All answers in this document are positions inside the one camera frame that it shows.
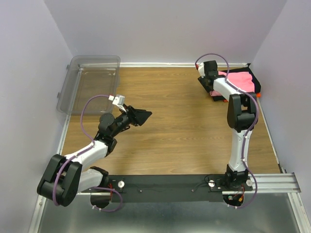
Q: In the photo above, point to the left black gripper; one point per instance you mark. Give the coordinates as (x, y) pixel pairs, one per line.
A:
(136, 116)

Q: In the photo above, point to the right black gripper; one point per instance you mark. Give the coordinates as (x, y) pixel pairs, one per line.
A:
(201, 80)

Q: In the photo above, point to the pink t shirt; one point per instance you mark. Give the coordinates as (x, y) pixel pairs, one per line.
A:
(222, 88)

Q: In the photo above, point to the clear plastic bin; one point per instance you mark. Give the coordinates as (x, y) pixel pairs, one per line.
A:
(88, 76)

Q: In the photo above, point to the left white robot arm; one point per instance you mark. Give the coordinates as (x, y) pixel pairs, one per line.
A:
(65, 176)

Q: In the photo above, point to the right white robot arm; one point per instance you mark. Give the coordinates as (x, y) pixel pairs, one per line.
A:
(242, 116)

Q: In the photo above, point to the black folded t shirt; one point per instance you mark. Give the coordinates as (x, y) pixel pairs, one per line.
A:
(255, 80)

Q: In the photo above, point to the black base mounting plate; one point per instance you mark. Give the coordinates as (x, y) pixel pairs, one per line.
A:
(176, 188)

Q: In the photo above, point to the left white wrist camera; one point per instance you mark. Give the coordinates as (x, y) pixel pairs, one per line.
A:
(118, 101)

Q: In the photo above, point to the back aluminium table rail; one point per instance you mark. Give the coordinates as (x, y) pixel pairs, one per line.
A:
(124, 64)

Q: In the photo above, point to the aluminium frame rail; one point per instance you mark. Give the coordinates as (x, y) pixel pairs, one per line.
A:
(271, 207)

